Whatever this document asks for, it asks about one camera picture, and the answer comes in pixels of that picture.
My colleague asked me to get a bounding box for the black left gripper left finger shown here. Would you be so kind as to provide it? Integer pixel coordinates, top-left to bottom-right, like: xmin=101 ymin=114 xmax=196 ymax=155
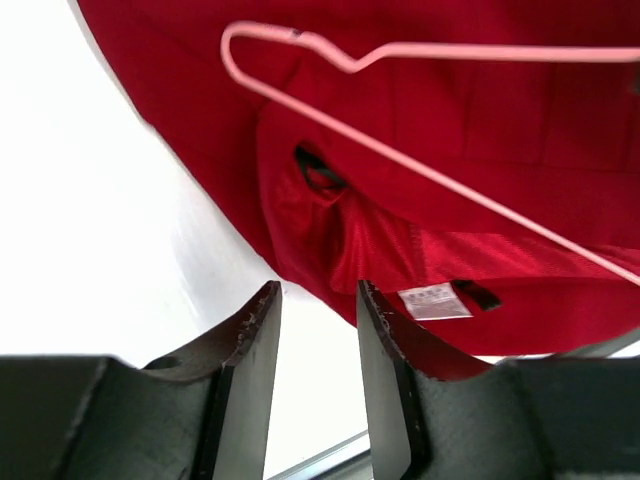
xmin=1 ymin=281 xmax=282 ymax=479

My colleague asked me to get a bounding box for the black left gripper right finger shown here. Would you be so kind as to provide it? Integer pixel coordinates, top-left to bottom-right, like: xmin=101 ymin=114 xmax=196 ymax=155
xmin=357 ymin=281 xmax=639 ymax=479

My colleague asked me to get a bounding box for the red skirt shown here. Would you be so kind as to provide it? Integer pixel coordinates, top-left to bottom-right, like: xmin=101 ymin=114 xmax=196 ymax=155
xmin=79 ymin=1 xmax=639 ymax=355

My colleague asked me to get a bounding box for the pink wire hanger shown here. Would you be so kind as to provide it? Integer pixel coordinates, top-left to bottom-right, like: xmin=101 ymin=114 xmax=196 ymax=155
xmin=219 ymin=21 xmax=639 ymax=285

